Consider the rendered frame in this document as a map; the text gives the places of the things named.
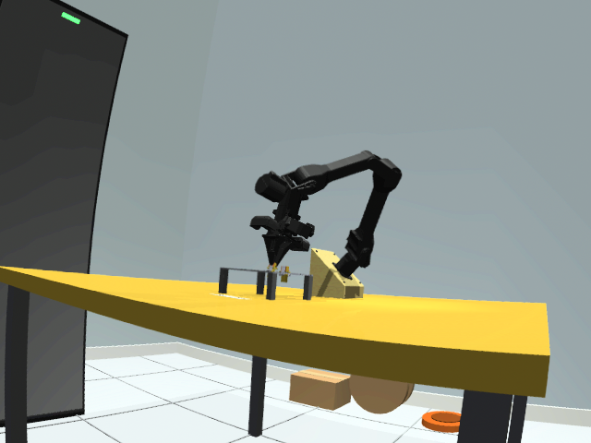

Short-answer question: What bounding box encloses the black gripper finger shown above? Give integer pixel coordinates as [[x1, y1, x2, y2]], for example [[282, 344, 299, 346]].
[[274, 243, 297, 266], [262, 234, 285, 266]]

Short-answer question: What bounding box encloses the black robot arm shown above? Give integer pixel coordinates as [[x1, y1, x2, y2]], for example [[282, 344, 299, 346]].
[[255, 150, 402, 280]]

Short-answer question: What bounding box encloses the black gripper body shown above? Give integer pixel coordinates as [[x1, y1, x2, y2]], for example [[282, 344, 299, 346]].
[[249, 205, 310, 252]]

